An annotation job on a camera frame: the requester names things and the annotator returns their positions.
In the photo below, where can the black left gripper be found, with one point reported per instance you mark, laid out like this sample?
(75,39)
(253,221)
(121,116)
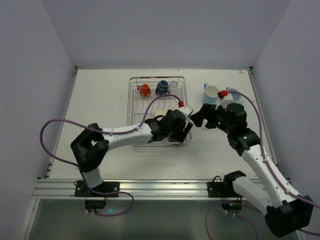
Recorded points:
(182,131)

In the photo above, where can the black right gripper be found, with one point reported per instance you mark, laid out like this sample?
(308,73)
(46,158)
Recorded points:
(210,118)

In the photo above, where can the light blue faceted mug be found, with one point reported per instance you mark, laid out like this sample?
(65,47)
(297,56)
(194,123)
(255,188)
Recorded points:
(210,94)

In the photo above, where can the cream brown cup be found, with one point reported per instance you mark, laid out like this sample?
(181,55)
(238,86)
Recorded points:
(159,114)

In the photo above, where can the pale blue white cup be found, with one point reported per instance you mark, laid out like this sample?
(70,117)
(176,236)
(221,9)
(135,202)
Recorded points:
(233,95)

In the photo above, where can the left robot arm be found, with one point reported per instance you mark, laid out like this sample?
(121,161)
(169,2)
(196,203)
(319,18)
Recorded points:
(90,147)

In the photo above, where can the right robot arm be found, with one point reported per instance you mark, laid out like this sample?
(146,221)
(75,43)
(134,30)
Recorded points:
(284,209)

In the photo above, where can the clear glass rear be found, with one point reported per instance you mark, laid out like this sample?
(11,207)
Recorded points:
(173,88)

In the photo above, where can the dark blue cup rear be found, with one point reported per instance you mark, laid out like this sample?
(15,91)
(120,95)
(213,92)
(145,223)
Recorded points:
(162,88)

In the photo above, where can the orange cup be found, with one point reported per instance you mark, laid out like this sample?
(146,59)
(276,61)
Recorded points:
(144,90)

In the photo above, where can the right black controller box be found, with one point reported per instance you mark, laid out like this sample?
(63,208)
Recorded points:
(231,206)

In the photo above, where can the black controller box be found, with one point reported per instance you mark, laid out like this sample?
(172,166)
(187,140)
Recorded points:
(231,206)
(94,205)

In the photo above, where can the left black controller box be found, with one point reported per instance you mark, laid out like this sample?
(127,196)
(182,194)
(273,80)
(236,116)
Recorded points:
(94,205)

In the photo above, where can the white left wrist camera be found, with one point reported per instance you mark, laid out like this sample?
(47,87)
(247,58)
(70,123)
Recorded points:
(186,110)

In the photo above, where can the wire dish rack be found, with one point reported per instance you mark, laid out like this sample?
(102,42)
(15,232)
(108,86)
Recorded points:
(138,106)

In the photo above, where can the aluminium mounting rail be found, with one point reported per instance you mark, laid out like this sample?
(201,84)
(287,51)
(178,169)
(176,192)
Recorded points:
(64,189)

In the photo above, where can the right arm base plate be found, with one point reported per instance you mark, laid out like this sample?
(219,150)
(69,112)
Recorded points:
(217,189)

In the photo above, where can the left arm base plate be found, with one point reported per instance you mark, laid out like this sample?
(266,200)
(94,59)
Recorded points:
(106,187)

